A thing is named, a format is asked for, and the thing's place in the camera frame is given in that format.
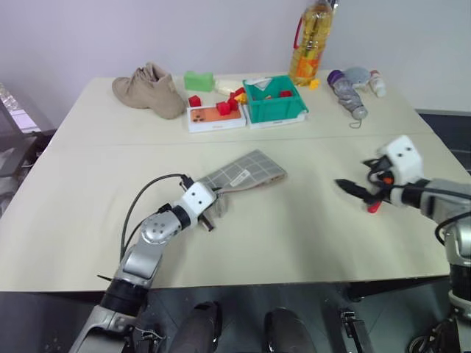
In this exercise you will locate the grey grid pouch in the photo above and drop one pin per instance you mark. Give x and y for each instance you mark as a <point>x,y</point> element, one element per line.
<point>246,171</point>

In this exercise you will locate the green plastic bin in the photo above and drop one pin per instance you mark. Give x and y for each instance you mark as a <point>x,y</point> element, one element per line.
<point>274,104</point>

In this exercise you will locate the red marker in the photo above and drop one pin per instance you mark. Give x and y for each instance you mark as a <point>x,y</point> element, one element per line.
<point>373,208</point>

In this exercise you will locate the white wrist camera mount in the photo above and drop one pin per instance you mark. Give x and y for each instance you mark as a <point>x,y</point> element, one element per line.
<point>403,158</point>
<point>198,198</point>

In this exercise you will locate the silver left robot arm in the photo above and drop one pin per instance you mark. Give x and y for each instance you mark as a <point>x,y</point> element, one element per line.
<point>141,257</point>

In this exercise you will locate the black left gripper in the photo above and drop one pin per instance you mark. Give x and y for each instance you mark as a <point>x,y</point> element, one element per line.
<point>214,204</point>

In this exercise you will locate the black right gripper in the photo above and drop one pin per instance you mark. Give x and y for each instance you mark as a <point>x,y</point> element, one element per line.
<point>379,176</point>

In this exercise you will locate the red block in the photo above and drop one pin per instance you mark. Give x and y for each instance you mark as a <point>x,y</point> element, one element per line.
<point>237,92</point>
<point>285,93</point>

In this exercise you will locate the yellow toy piece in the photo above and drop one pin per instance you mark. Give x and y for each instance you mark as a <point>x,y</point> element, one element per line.
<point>241,98</point>

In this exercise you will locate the grey cloth pad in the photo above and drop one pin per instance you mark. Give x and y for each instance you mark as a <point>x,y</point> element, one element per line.
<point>357,75</point>

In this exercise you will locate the red cube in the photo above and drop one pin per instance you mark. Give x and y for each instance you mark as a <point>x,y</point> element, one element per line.
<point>234,104</point>
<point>195,100</point>
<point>222,108</point>

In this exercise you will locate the small yellow block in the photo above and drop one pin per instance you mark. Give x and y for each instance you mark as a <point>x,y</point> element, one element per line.
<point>313,84</point>

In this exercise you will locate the black metal bracket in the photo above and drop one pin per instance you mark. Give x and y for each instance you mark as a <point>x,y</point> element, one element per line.
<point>354,327</point>

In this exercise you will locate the dark shelf unit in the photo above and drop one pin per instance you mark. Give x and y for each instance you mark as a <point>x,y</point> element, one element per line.
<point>16,147</point>

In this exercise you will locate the green sponge block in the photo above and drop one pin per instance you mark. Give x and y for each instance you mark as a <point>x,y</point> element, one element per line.
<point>198,81</point>

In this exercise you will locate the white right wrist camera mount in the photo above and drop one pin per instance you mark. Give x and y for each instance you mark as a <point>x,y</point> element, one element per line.
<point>403,158</point>

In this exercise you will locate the tan suede boot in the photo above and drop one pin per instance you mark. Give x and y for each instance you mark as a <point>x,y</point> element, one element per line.
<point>151,92</point>

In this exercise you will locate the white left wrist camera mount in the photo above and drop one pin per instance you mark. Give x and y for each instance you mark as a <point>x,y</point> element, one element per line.
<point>198,198</point>

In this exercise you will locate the white tray with red blocks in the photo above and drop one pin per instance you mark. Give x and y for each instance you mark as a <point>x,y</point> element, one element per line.
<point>215,119</point>

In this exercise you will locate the crushed bottle with purple cap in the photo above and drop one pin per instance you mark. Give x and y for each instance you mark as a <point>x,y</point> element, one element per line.
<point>346,92</point>

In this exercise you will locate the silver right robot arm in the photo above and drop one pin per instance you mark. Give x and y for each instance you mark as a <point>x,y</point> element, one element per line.
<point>441,207</point>

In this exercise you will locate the yellow cooking oil bottle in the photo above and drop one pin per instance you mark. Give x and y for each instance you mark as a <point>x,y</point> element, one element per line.
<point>311,48</point>

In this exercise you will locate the small yellow piece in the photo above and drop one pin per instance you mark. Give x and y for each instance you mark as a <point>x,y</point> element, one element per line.
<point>267,97</point>

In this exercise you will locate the white bottle with red cap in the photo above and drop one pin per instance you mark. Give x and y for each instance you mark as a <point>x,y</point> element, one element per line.
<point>378,84</point>

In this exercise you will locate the white folded card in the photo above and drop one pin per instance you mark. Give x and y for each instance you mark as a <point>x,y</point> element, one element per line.
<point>262,84</point>

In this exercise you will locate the dark rounded shape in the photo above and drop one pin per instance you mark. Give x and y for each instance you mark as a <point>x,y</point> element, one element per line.
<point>290,331</point>
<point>198,327</point>

